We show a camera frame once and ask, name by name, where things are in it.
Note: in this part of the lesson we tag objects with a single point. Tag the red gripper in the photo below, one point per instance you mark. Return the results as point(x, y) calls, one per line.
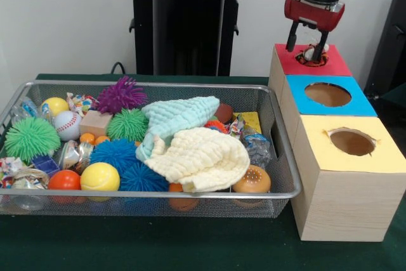
point(312, 10)

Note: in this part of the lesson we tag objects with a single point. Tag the orange striped plush tiger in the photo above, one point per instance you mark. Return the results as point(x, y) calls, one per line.
point(309, 53)

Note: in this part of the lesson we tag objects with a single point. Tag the mint green cloth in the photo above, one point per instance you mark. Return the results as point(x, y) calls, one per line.
point(184, 112)

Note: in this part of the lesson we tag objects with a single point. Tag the cream cloth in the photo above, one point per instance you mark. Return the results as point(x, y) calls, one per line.
point(206, 156)

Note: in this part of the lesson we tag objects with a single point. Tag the wooden box with three holes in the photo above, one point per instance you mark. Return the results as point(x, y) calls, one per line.
point(342, 207)

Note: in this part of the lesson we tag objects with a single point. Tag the silver mesh bin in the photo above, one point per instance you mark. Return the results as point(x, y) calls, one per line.
point(222, 207)

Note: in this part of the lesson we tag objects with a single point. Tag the black upright panel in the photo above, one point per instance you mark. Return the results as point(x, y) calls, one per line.
point(390, 45)

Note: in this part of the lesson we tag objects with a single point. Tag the dark green table cloth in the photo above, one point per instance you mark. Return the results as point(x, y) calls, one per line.
point(395, 103)
point(190, 245)

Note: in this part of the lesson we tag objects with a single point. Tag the toy burger bun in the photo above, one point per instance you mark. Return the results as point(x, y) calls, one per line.
point(252, 179)

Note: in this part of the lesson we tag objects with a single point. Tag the purple spiky ball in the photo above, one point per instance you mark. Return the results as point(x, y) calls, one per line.
point(122, 95)

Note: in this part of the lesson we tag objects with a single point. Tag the small green spiky ball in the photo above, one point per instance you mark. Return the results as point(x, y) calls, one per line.
point(128, 125)

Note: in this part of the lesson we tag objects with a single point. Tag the blue spiky ball with eyes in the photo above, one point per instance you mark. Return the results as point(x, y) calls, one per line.
point(114, 153)

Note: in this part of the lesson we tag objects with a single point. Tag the wooden block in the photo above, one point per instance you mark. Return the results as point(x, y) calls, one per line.
point(95, 123)

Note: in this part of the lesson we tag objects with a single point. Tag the large yellow ball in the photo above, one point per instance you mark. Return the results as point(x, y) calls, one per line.
point(100, 177)

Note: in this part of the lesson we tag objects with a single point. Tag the white baseball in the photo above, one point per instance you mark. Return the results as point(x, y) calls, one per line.
point(67, 125)

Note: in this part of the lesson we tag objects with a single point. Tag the large green spiky ball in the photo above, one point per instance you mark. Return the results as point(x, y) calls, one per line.
point(30, 139)

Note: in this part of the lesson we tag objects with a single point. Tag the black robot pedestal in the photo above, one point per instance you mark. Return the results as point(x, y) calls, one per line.
point(187, 45)

